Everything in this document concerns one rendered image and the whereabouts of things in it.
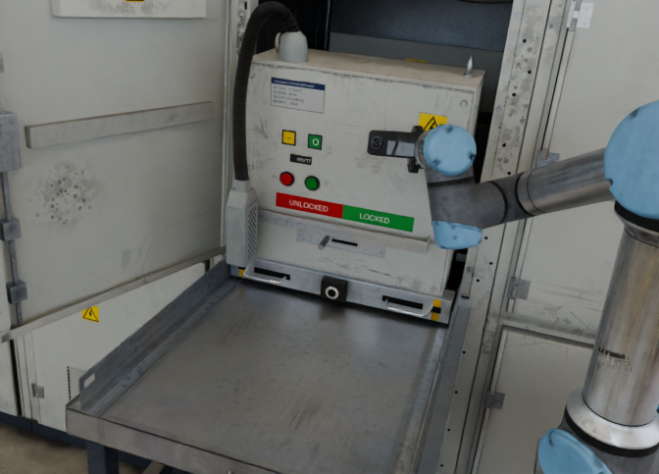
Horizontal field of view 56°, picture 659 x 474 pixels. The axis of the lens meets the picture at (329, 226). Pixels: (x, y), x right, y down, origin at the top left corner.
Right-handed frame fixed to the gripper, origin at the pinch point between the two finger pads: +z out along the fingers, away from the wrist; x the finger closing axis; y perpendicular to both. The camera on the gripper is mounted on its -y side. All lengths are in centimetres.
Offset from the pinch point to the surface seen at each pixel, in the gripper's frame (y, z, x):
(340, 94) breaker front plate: -14.8, 2.3, 10.0
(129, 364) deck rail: -50, -16, -44
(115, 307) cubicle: -75, 50, -52
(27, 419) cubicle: -111, 76, -101
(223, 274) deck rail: -39, 20, -33
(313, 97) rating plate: -20.5, 4.3, 9.1
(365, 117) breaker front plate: -9.4, 2.1, 5.9
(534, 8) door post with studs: 22.6, 1.1, 30.3
